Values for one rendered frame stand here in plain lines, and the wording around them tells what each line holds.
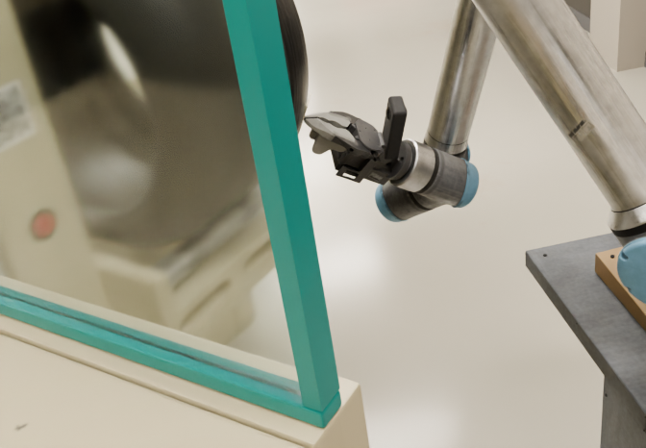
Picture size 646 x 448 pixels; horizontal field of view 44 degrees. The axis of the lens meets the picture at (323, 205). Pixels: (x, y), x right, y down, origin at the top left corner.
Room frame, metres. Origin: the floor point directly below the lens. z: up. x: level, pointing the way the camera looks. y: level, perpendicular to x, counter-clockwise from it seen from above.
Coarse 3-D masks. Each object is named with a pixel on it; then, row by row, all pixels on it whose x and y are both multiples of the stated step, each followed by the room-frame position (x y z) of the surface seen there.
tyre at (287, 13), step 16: (288, 0) 1.16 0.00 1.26; (288, 16) 1.14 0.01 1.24; (288, 32) 1.13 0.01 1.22; (288, 48) 1.12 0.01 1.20; (304, 48) 1.16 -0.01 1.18; (288, 64) 1.11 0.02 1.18; (304, 64) 1.15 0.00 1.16; (304, 80) 1.15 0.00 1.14; (304, 96) 1.15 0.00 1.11; (304, 112) 1.17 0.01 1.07
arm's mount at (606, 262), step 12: (600, 252) 1.26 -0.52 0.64; (612, 252) 1.26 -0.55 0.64; (600, 264) 1.24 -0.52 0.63; (612, 264) 1.22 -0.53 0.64; (600, 276) 1.24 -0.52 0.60; (612, 276) 1.19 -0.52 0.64; (612, 288) 1.19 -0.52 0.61; (624, 288) 1.15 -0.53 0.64; (624, 300) 1.15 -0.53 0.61; (636, 300) 1.11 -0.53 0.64; (636, 312) 1.10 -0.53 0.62
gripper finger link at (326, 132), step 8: (304, 120) 1.22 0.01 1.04; (312, 120) 1.21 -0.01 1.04; (320, 120) 1.21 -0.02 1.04; (312, 128) 1.21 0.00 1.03; (320, 128) 1.20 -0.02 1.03; (328, 128) 1.21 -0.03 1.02; (336, 128) 1.22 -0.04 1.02; (320, 136) 1.21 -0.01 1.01; (328, 136) 1.20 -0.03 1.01; (344, 136) 1.21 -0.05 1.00; (352, 136) 1.22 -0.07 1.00; (320, 144) 1.21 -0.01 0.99; (328, 144) 1.21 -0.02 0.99; (336, 144) 1.22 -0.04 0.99; (320, 152) 1.22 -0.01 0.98
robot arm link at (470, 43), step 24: (456, 24) 1.36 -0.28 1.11; (480, 24) 1.33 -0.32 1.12; (456, 48) 1.36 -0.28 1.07; (480, 48) 1.35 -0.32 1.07; (456, 72) 1.37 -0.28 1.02; (480, 72) 1.36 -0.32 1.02; (456, 96) 1.38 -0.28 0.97; (432, 120) 1.43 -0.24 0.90; (456, 120) 1.39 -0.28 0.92; (432, 144) 1.43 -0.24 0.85; (456, 144) 1.41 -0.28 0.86
